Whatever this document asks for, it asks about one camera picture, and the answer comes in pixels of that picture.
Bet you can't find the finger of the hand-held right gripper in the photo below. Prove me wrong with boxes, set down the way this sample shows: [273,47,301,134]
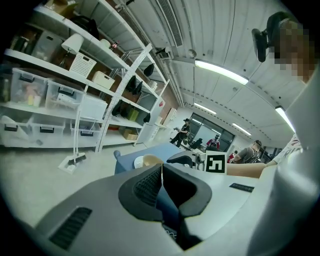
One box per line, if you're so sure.
[166,151,198,168]

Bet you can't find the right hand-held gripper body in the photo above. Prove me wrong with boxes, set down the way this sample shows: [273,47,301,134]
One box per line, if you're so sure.
[192,149,228,175]

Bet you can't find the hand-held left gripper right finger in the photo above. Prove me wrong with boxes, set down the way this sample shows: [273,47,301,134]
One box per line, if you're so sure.
[161,163,262,256]

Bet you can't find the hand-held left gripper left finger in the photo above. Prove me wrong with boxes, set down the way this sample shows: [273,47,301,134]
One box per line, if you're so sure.
[33,163,186,256]

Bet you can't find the beige dish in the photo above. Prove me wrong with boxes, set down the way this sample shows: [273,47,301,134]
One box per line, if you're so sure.
[141,154,165,168]

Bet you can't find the white dish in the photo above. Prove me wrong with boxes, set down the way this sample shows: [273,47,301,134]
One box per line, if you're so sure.
[133,155,145,170]

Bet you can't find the person's right forearm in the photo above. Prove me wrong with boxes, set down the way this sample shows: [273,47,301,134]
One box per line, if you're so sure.
[225,161,275,179]

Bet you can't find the black office chair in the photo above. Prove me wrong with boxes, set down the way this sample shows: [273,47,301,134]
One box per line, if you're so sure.
[190,138,204,151]

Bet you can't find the dark window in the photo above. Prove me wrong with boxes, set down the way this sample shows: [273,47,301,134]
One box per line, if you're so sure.
[185,112,236,154]

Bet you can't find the long ceiling light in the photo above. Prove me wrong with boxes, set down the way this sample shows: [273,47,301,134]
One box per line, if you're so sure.
[194,58,250,86]
[193,101,217,116]
[274,105,296,134]
[231,122,253,137]

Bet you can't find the light wooden board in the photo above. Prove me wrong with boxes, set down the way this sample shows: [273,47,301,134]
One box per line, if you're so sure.
[159,107,177,126]

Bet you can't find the white cabinet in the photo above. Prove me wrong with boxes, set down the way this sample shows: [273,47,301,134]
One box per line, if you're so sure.
[135,95,166,145]

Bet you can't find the white broom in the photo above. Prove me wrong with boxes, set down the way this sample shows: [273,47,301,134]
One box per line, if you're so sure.
[66,104,88,167]

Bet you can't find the blue padded seat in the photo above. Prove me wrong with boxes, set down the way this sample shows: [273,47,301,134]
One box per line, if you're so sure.
[113,143,195,176]

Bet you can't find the small cardboard box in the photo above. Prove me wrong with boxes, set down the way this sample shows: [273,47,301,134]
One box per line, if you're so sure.
[122,128,139,141]

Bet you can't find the green box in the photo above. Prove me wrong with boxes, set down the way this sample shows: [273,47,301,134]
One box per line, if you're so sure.
[127,108,140,122]

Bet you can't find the white storage bin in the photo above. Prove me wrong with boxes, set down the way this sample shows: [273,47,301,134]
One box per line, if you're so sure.
[80,94,109,121]

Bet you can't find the beige storage basket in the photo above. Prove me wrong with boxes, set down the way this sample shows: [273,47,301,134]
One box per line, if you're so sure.
[91,70,116,91]

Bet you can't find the white metal shelving unit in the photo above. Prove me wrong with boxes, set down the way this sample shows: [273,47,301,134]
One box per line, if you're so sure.
[0,0,171,153]

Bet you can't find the ceiling air vent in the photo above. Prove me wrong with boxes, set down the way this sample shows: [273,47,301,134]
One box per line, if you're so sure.
[155,0,185,48]

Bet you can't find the white perforated basket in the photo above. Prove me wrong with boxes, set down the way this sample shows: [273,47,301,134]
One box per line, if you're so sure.
[68,52,98,79]

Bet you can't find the white table lamp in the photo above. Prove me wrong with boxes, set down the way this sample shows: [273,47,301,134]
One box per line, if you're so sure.
[58,33,85,68]

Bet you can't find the black backpack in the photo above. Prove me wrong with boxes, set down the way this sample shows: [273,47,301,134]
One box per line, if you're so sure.
[70,15,101,41]

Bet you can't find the grey storage bin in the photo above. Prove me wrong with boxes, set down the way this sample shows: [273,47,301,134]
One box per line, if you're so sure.
[30,30,64,62]

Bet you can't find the brown cardboard box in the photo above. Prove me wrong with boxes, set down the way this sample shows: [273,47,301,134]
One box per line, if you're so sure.
[45,0,79,20]

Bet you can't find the white long-handled dustpan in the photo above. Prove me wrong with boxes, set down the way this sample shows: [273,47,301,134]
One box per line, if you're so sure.
[57,82,90,175]

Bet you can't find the clear storage bin black handle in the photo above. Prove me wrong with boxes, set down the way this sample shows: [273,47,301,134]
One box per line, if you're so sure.
[0,114,34,149]
[9,67,50,109]
[69,119,104,141]
[45,79,85,111]
[28,116,67,146]

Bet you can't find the white perforated metal post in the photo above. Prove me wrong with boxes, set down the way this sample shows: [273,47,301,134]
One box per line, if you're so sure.
[94,42,154,154]

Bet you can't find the black head-worn camera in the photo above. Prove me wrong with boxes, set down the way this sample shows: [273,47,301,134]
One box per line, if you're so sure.
[251,11,300,63]

